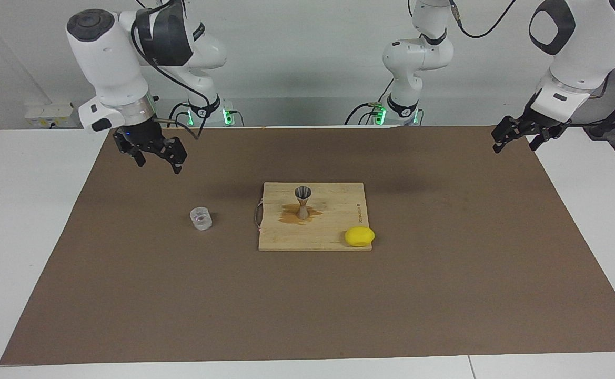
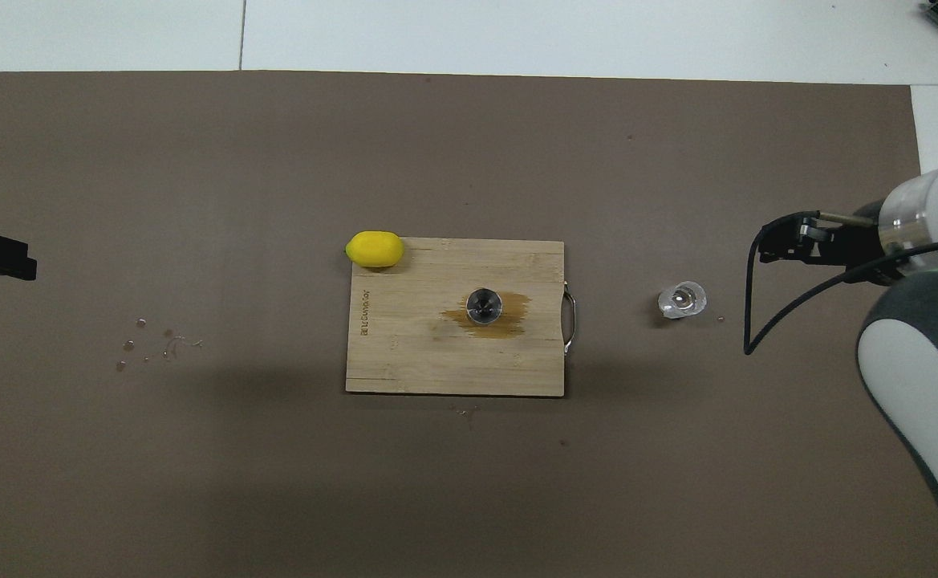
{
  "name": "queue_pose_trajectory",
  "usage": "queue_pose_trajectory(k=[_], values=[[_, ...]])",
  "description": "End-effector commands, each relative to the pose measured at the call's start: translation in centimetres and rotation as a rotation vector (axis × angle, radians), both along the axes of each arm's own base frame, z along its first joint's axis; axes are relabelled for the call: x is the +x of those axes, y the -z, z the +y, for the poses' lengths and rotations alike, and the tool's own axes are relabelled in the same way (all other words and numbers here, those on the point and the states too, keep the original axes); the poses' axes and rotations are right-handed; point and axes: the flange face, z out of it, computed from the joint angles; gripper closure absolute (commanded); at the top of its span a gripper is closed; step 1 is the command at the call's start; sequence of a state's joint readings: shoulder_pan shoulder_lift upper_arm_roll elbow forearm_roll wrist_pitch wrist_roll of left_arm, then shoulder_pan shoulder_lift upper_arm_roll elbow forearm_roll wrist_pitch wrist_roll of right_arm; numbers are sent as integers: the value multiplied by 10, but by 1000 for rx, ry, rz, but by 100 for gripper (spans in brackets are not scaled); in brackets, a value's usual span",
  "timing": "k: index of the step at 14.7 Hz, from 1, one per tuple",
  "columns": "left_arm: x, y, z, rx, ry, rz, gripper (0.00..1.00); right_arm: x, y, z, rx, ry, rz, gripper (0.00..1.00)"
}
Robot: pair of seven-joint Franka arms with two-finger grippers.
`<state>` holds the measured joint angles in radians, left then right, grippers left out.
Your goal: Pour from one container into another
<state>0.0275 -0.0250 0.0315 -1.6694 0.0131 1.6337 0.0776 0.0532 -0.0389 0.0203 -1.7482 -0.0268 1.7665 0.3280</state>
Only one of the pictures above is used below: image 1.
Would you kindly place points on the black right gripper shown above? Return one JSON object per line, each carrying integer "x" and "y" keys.
{"x": 138, "y": 137}

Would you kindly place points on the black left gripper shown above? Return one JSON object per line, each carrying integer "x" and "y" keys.
{"x": 544, "y": 122}

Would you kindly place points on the small clear glass cup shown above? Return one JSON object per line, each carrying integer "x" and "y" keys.
{"x": 201, "y": 220}

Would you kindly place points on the metal double jigger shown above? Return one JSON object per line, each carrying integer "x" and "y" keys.
{"x": 303, "y": 202}

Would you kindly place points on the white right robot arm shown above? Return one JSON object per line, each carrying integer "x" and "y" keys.
{"x": 107, "y": 58}

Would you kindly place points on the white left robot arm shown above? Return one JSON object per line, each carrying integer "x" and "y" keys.
{"x": 581, "y": 42}

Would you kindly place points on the black tripod stand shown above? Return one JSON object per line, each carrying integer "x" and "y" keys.
{"x": 610, "y": 130}

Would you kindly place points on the white power strip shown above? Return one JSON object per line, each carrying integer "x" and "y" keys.
{"x": 52, "y": 115}

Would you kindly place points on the bamboo cutting board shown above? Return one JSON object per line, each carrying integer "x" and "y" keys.
{"x": 328, "y": 231}

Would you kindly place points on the yellow lemon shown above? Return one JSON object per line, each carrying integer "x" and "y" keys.
{"x": 360, "y": 236}

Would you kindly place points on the brown table mat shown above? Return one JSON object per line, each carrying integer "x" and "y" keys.
{"x": 307, "y": 305}

